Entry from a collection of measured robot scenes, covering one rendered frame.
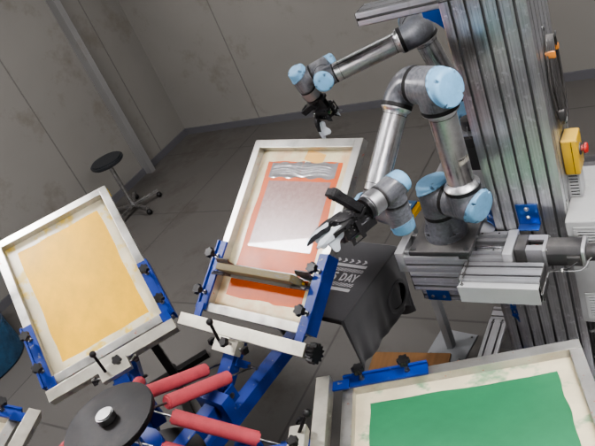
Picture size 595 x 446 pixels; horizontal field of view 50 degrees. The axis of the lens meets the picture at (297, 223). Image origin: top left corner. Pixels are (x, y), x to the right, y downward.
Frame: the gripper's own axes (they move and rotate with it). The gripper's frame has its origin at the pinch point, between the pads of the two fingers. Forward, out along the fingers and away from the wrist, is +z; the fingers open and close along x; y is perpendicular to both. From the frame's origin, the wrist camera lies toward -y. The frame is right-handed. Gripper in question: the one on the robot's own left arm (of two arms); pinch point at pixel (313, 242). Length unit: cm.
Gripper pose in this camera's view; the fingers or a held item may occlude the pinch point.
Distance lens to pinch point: 173.4
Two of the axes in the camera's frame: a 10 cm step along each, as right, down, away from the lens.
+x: -5.3, -1.2, 8.4
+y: 4.4, 8.1, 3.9
